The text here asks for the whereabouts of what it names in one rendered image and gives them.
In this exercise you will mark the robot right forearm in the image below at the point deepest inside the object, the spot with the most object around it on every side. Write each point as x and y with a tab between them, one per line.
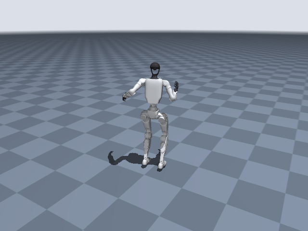
175	94

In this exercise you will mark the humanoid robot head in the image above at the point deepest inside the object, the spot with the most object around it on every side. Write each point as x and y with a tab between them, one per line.
154	66

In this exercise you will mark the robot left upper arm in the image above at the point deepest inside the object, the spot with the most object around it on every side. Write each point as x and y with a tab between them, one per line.
140	83

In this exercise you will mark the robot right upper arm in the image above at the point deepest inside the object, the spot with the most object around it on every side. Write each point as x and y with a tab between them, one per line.
169	90

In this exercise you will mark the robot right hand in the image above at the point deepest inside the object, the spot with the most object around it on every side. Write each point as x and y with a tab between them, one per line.
176	89

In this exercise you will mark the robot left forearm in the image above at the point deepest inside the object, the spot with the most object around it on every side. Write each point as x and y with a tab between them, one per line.
127	95

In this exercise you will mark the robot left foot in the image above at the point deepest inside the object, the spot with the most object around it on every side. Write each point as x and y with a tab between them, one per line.
144	162

